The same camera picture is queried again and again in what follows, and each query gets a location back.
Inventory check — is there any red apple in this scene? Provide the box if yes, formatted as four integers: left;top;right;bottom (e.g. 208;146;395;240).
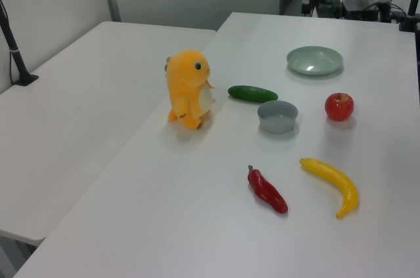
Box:
324;92;355;122

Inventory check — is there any grey bowl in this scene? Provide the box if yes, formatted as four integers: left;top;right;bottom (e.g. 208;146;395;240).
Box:
257;100;299;134

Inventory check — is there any black computer box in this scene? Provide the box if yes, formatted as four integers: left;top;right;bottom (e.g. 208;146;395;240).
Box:
339;0;383;22

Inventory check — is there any pale green plate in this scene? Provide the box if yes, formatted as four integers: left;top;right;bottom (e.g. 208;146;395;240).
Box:
285;45;344;77

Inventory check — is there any green cucumber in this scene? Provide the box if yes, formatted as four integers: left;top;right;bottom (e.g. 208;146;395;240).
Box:
227;85;279;104

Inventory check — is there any orange plush toy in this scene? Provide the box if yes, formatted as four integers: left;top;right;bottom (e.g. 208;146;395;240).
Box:
163;49;217;130

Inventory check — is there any yellow banana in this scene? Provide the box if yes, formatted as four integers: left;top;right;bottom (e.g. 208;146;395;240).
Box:
299;157;360;220

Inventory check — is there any red chili pepper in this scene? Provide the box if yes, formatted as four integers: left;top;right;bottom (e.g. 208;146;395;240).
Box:
247;165;289;215

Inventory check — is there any black camera stand pole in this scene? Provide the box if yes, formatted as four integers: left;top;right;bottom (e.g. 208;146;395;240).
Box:
0;0;39;87

